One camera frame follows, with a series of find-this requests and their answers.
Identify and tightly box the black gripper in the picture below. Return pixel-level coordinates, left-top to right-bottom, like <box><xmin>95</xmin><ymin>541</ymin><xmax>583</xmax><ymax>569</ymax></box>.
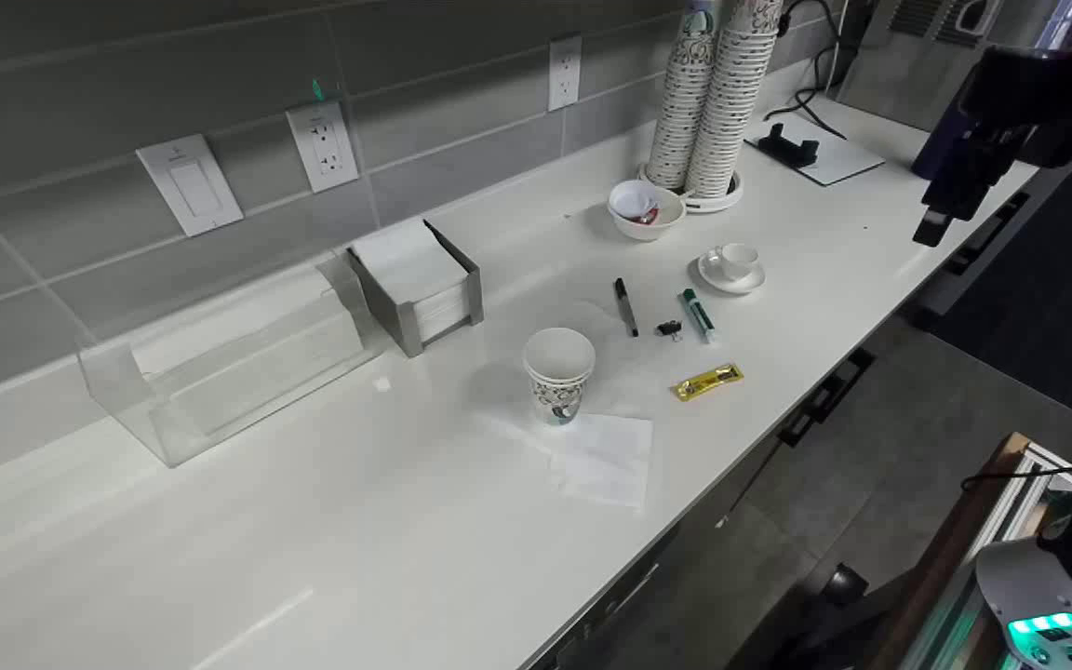
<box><xmin>911</xmin><ymin>115</ymin><xmax>1008</xmax><ymax>246</ymax></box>

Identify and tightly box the teal marker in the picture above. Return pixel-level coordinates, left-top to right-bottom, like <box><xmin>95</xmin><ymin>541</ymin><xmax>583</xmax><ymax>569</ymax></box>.
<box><xmin>682</xmin><ymin>287</ymin><xmax>713</xmax><ymax>341</ymax></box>

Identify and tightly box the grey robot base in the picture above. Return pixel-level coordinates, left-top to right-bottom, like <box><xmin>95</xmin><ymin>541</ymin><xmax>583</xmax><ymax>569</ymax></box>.
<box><xmin>900</xmin><ymin>499</ymin><xmax>1072</xmax><ymax>670</ymax></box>

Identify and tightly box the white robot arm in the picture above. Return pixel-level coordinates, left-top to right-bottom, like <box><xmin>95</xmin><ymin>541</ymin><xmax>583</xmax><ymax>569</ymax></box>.
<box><xmin>911</xmin><ymin>0</ymin><xmax>1072</xmax><ymax>246</ymax></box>

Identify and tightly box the tall paper cup stack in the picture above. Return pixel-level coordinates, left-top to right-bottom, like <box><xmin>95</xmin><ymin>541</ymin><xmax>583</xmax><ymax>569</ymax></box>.
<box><xmin>686</xmin><ymin>0</ymin><xmax>782</xmax><ymax>199</ymax></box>

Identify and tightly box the white espresso cup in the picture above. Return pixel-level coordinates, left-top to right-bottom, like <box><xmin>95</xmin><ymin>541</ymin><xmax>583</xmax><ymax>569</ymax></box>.
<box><xmin>699</xmin><ymin>243</ymin><xmax>759</xmax><ymax>283</ymax></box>

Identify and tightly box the white round cup tray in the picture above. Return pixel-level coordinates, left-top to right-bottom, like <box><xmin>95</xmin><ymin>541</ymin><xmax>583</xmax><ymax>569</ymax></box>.
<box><xmin>682</xmin><ymin>172</ymin><xmax>740</xmax><ymax>217</ymax></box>

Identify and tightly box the black left marker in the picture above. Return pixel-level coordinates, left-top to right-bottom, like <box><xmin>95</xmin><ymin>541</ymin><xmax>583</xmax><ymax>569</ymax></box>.
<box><xmin>609</xmin><ymin>278</ymin><xmax>641</xmax><ymax>339</ymax></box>

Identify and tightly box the patterned paper cup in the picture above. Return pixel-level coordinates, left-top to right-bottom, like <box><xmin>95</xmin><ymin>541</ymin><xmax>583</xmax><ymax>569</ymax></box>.
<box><xmin>519</xmin><ymin>326</ymin><xmax>594</xmax><ymax>423</ymax></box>

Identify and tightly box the white flat tray board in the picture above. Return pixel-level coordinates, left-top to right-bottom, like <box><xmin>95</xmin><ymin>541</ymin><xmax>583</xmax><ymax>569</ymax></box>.
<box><xmin>749</xmin><ymin>115</ymin><xmax>880</xmax><ymax>187</ymax></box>

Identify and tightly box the black small device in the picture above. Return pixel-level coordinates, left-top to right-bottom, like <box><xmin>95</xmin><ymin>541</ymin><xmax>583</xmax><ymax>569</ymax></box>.
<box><xmin>754</xmin><ymin>123</ymin><xmax>818</xmax><ymax>169</ymax></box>

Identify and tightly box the white saucer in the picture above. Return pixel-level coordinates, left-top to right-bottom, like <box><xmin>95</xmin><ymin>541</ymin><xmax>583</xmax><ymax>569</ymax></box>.
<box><xmin>697</xmin><ymin>257</ymin><xmax>764</xmax><ymax>297</ymax></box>

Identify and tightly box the white bowl with packets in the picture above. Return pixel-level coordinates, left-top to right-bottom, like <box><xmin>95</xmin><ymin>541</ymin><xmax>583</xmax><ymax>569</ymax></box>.
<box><xmin>606</xmin><ymin>180</ymin><xmax>686</xmax><ymax>243</ymax></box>

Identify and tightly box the yellow sachet packet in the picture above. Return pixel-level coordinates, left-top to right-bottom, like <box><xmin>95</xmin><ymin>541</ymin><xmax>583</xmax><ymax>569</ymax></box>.
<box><xmin>671</xmin><ymin>365</ymin><xmax>743</xmax><ymax>402</ymax></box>

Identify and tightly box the white paper sheet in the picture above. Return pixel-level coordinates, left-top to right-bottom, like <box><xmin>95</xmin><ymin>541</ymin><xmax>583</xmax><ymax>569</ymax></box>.
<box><xmin>560</xmin><ymin>414</ymin><xmax>650</xmax><ymax>511</ymax></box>

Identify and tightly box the steel napkin dispenser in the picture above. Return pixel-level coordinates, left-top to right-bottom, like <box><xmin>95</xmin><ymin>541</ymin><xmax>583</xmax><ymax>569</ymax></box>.
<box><xmin>348</xmin><ymin>218</ymin><xmax>485</xmax><ymax>359</ymax></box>

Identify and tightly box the clear acrylic box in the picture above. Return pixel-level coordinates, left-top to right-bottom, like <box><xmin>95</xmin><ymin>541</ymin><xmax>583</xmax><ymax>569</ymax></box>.
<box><xmin>79</xmin><ymin>257</ymin><xmax>378</xmax><ymax>465</ymax></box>

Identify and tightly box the white wall outlet small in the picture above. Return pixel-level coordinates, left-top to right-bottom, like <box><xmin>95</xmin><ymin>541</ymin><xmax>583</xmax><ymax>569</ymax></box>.
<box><xmin>548</xmin><ymin>38</ymin><xmax>580</xmax><ymax>110</ymax></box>

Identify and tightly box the white blank wall plate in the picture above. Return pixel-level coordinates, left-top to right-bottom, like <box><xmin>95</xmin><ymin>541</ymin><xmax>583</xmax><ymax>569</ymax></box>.
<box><xmin>136</xmin><ymin>134</ymin><xmax>243</xmax><ymax>238</ymax></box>

